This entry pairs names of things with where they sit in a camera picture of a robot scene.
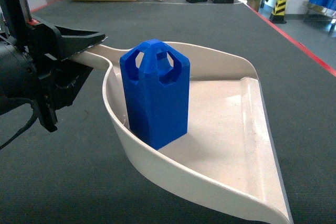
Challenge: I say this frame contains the black cable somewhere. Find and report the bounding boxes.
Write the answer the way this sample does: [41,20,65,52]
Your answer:
[0,98,40,150]

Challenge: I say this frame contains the blue plastic part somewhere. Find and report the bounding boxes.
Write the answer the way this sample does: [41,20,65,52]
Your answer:
[120,39,191,150]

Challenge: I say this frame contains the yellow black traffic cone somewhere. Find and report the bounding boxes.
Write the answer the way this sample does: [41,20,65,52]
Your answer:
[269,0,287,24]

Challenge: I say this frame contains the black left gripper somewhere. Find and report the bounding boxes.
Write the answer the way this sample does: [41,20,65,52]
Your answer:
[15,19,107,132]

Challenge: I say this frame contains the beige plastic dustpan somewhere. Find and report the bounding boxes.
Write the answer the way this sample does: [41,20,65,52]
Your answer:
[71,42,293,223]

